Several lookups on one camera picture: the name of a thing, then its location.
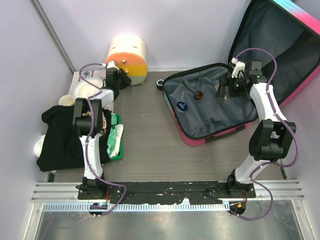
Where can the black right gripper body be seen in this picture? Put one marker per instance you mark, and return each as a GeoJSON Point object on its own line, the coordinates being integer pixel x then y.
{"type": "Point", "coordinates": [236, 87]}

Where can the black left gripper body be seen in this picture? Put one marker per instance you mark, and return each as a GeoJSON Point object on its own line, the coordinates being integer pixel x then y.
{"type": "Point", "coordinates": [117, 84]}

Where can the small gold perfume bottle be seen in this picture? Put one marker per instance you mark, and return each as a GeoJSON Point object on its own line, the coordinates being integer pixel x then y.
{"type": "Point", "coordinates": [225, 93]}

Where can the pastel three-drawer storage box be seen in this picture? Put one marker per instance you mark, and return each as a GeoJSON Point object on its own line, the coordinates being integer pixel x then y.
{"type": "Point", "coordinates": [129, 52]}

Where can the small amber glass jar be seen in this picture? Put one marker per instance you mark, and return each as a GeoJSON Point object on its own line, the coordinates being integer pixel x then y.
{"type": "Point", "coordinates": [198, 95]}

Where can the green tie-dye garment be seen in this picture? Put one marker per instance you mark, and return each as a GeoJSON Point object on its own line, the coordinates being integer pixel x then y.
{"type": "Point", "coordinates": [113, 137]}

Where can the pink and teal children's suitcase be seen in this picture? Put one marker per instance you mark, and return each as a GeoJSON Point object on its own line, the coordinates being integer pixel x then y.
{"type": "Point", "coordinates": [284, 37]}

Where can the black floral print shirt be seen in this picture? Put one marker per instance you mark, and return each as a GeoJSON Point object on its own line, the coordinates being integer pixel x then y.
{"type": "Point", "coordinates": [62, 148]}

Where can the white towel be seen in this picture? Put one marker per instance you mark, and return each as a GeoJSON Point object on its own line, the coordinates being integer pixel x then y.
{"type": "Point", "coordinates": [39, 146]}

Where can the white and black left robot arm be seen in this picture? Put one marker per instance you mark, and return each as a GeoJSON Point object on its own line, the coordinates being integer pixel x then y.
{"type": "Point", "coordinates": [87, 121]}

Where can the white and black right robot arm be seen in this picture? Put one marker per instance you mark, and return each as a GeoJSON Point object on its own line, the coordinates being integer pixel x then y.
{"type": "Point", "coordinates": [272, 137]}

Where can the white paper plate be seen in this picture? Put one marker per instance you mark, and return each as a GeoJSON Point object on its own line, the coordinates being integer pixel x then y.
{"type": "Point", "coordinates": [85, 89]}

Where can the yellow ceramic mug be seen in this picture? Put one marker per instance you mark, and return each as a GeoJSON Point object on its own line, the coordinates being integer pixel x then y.
{"type": "Point", "coordinates": [66, 101]}

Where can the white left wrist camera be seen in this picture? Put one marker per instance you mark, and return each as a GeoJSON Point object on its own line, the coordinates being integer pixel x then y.
{"type": "Point", "coordinates": [111, 66]}

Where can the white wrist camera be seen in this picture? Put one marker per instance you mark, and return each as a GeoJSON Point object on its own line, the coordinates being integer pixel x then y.
{"type": "Point", "coordinates": [111, 66]}
{"type": "Point", "coordinates": [238, 68]}

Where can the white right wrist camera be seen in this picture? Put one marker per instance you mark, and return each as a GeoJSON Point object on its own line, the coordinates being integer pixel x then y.
{"type": "Point", "coordinates": [238, 68]}

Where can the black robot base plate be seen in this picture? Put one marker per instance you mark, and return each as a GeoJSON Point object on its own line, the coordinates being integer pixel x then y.
{"type": "Point", "coordinates": [165, 192]}

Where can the aluminium frame rail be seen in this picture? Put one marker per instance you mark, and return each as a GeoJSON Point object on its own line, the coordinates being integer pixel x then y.
{"type": "Point", "coordinates": [66, 191]}

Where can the white slotted cable duct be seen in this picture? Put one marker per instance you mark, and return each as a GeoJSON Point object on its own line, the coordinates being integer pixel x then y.
{"type": "Point", "coordinates": [91, 207]}

